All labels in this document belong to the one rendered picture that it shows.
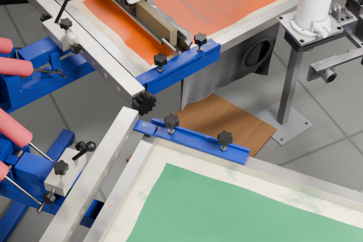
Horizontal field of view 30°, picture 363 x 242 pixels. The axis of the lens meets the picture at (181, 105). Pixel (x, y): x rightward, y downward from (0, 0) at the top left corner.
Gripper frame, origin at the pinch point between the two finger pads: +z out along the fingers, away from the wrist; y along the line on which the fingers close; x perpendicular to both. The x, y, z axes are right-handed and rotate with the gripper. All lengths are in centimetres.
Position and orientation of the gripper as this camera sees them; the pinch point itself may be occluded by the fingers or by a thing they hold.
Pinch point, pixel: (136, 8)
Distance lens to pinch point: 230.4
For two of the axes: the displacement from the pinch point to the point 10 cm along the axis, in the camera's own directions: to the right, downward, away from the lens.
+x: -6.2, -5.9, 5.1
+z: -0.3, 6.7, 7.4
